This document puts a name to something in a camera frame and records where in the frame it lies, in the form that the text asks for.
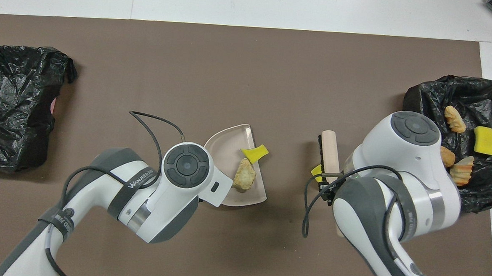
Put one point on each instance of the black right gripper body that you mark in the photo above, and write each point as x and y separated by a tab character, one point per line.
332	195

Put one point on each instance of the beige hand brush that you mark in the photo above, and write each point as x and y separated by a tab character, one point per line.
330	153

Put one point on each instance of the small yellow sponge piece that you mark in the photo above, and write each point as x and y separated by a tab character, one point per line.
253	154

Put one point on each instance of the pale angular bread chunk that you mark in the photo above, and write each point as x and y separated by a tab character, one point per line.
244	175

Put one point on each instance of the beige plastic dustpan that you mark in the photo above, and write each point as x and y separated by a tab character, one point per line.
224	153

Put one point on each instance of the golden brown bread roll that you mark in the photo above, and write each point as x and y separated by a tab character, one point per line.
447	157

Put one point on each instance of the pale bread slice piece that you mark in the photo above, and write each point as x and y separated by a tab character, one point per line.
462	171

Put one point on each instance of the pale rounded bread piece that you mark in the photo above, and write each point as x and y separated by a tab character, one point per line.
455	119

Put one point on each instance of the green and yellow sponge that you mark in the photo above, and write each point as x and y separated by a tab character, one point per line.
486	141

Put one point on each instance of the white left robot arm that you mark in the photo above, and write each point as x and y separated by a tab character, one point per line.
175	193

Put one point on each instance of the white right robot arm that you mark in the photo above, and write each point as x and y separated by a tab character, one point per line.
404	180

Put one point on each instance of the black bag bin pink edge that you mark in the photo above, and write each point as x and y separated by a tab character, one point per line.
12	104

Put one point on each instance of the large notched yellow sponge piece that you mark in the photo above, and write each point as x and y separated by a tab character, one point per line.
316	172

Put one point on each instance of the brown table mat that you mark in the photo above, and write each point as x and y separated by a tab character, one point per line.
249	71

